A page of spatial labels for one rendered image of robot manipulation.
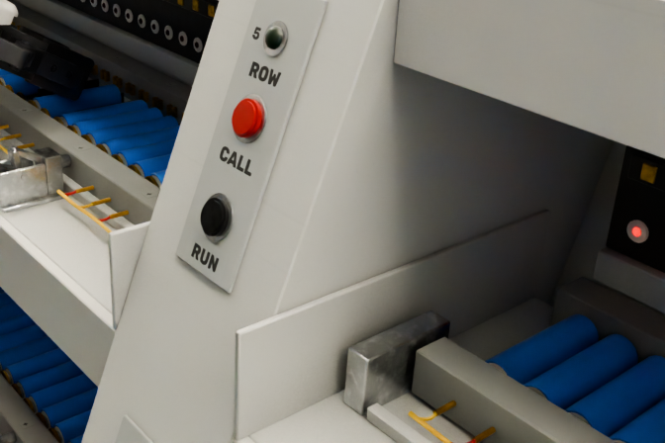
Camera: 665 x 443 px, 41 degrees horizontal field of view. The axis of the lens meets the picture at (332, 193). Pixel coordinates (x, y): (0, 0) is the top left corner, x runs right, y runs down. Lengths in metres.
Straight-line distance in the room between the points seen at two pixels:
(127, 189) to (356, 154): 0.20
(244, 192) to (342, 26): 0.08
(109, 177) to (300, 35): 0.21
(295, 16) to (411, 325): 0.14
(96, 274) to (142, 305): 0.07
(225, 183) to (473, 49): 0.12
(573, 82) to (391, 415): 0.16
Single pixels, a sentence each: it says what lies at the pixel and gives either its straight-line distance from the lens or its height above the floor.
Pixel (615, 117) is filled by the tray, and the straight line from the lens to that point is 0.29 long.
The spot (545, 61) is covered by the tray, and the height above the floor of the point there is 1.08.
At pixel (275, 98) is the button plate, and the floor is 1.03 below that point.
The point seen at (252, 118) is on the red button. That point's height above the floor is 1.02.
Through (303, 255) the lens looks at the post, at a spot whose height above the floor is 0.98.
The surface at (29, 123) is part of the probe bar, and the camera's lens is 0.62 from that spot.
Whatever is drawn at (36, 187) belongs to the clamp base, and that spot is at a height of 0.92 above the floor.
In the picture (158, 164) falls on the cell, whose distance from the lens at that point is 0.56.
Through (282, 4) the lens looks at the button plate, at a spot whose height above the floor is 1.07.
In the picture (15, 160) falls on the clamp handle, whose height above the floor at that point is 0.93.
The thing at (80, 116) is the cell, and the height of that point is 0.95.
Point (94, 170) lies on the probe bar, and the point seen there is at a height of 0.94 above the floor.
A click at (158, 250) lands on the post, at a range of 0.41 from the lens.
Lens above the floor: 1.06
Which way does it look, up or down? 10 degrees down
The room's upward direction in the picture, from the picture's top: 19 degrees clockwise
